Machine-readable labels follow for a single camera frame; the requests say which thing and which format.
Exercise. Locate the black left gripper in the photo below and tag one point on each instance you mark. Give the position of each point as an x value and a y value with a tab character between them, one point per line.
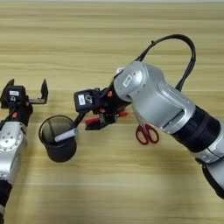
20	113

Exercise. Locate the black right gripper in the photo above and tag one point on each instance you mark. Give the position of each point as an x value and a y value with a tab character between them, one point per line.
109	102

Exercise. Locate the white marker with black cap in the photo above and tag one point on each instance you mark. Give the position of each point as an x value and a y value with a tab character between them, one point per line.
65	135

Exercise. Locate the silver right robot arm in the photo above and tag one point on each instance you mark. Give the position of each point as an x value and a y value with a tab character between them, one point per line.
163	102

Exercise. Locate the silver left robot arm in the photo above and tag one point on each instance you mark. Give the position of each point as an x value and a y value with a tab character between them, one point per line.
11	148

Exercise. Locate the red marker pen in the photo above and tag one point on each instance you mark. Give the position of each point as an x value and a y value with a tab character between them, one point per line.
91	120

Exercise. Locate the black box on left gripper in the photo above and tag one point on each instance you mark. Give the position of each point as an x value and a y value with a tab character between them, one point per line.
14	94

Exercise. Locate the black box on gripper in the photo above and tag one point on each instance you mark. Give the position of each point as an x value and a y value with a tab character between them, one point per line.
84	100
14	94

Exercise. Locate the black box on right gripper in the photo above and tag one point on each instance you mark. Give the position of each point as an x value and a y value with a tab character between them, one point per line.
84	100

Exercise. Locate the black mesh pen holder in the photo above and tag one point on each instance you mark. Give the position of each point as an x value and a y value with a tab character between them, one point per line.
59	153

